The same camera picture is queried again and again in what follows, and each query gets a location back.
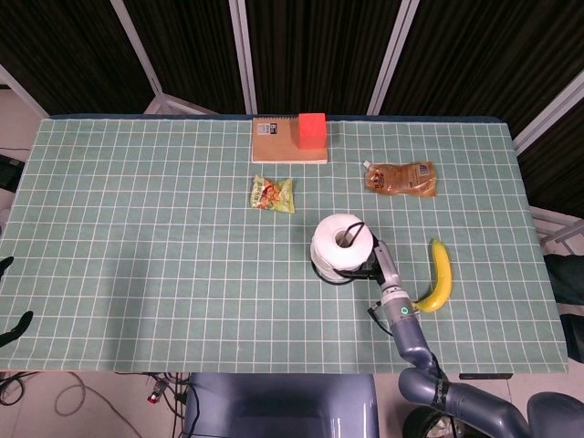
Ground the black wire roll holder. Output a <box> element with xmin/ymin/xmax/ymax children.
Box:
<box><xmin>312</xmin><ymin>221</ymin><xmax>369</xmax><ymax>287</ymax></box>

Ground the orange-red foam cube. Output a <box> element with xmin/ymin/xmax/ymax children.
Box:
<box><xmin>297</xmin><ymin>112</ymin><xmax>328</xmax><ymax>151</ymax></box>

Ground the grey metal frame foot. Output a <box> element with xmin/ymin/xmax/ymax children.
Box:
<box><xmin>528</xmin><ymin>204</ymin><xmax>584</xmax><ymax>256</ymax></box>

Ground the black floor box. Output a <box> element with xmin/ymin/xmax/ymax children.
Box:
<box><xmin>0</xmin><ymin>154</ymin><xmax>24</xmax><ymax>191</ymax></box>

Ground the green gridded cutting mat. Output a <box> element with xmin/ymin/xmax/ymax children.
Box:
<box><xmin>0</xmin><ymin>116</ymin><xmax>569</xmax><ymax>375</ymax></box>

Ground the yellow banana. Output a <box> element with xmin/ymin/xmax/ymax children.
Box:
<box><xmin>410</xmin><ymin>238</ymin><xmax>453</xmax><ymax>314</ymax></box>

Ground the black round bin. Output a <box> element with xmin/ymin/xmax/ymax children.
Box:
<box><xmin>404</xmin><ymin>404</ymin><xmax>460</xmax><ymax>438</ymax></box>

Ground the blue-grey robot torso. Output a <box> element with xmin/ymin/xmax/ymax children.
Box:
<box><xmin>183</xmin><ymin>372</ymin><xmax>380</xmax><ymax>438</ymax></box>

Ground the grey floor cable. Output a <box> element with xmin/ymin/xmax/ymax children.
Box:
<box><xmin>54</xmin><ymin>371</ymin><xmax>154</xmax><ymax>438</ymax></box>

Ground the brown cardboard box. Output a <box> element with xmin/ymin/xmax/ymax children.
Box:
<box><xmin>251</xmin><ymin>116</ymin><xmax>329</xmax><ymax>164</ymax></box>

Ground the white toilet paper roll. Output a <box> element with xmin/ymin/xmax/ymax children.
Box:
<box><xmin>309</xmin><ymin>213</ymin><xmax>375</xmax><ymax>283</ymax></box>

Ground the small red-lit device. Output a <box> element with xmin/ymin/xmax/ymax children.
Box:
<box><xmin>145</xmin><ymin>381</ymin><xmax>168</xmax><ymax>406</ymax></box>

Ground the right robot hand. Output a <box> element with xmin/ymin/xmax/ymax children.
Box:
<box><xmin>338</xmin><ymin>233</ymin><xmax>402</xmax><ymax>294</ymax></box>

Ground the green snack bag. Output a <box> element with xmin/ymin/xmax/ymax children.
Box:
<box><xmin>248</xmin><ymin>175</ymin><xmax>296</xmax><ymax>214</ymax></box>

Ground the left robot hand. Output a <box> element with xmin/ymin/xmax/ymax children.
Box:
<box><xmin>0</xmin><ymin>256</ymin><xmax>35</xmax><ymax>349</ymax></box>

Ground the black partition panel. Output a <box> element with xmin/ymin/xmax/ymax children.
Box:
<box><xmin>125</xmin><ymin>0</ymin><xmax>248</xmax><ymax>115</ymax></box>
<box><xmin>0</xmin><ymin>0</ymin><xmax>154</xmax><ymax>115</ymax></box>
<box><xmin>245</xmin><ymin>0</ymin><xmax>403</xmax><ymax>116</ymax></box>
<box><xmin>381</xmin><ymin>0</ymin><xmax>584</xmax><ymax>138</ymax></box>

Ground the brown sauce pouch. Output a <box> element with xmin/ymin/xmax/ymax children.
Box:
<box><xmin>362</xmin><ymin>159</ymin><xmax>438</xmax><ymax>198</ymax></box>

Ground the white partition post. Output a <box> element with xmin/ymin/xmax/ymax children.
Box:
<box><xmin>367</xmin><ymin>0</ymin><xmax>420</xmax><ymax>115</ymax></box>
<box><xmin>513</xmin><ymin>75</ymin><xmax>584</xmax><ymax>154</ymax></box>
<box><xmin>110</xmin><ymin>0</ymin><xmax>220</xmax><ymax>116</ymax></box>
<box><xmin>229</xmin><ymin>0</ymin><xmax>259</xmax><ymax>115</ymax></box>
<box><xmin>0</xmin><ymin>63</ymin><xmax>50</xmax><ymax>120</ymax></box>

